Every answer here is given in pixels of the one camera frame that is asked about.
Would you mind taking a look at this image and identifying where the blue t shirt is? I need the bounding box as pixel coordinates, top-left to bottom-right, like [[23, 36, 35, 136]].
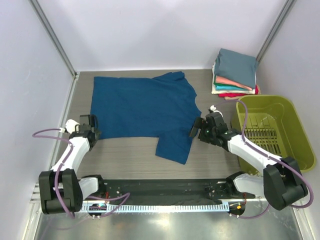
[[90, 71, 201, 165]]

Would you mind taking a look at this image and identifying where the olive green plastic basket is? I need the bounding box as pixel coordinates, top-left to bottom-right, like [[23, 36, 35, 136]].
[[231, 95, 316, 173]]

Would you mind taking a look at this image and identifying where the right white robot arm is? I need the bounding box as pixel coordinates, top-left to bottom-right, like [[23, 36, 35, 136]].
[[189, 111, 314, 211]]

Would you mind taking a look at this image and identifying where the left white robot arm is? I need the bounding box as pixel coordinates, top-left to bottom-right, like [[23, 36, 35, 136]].
[[38, 114, 107, 217]]

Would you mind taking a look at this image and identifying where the red folded t shirt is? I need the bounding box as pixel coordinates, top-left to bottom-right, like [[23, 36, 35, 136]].
[[218, 85, 261, 98]]

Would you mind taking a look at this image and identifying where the teal folded t shirt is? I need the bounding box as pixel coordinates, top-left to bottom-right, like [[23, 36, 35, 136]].
[[213, 84, 247, 92]]

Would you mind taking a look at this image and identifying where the salmon folded t shirt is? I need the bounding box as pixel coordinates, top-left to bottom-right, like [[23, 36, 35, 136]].
[[215, 75, 253, 90]]

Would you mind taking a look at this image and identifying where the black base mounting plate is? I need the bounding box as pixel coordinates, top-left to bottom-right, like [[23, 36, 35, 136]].
[[98, 178, 256, 206]]

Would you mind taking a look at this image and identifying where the grey-blue folded t shirt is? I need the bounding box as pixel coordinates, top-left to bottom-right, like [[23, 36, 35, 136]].
[[214, 48, 259, 90]]

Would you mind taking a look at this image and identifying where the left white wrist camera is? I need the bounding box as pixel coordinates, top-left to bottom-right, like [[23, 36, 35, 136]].
[[59, 119, 80, 134]]

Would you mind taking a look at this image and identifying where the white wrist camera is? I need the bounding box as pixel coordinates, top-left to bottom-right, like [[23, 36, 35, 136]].
[[59, 119, 80, 134], [208, 105, 223, 117]]

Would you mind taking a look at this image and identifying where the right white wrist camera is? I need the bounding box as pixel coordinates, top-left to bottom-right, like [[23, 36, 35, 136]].
[[208, 105, 223, 117]]

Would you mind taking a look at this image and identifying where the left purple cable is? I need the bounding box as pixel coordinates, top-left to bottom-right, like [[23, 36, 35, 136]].
[[32, 127, 131, 230]]

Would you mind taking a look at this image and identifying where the perforated metal cable rail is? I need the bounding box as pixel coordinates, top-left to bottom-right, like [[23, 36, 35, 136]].
[[79, 202, 230, 214]]

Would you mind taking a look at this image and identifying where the left aluminium frame post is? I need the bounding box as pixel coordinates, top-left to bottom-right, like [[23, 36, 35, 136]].
[[28, 0, 77, 78]]

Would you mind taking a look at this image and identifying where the aluminium frame post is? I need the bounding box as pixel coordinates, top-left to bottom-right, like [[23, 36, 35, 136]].
[[28, 0, 77, 78], [256, 0, 297, 63]]

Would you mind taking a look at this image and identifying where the right aluminium frame post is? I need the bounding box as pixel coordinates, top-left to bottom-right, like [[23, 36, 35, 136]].
[[256, 0, 297, 63]]

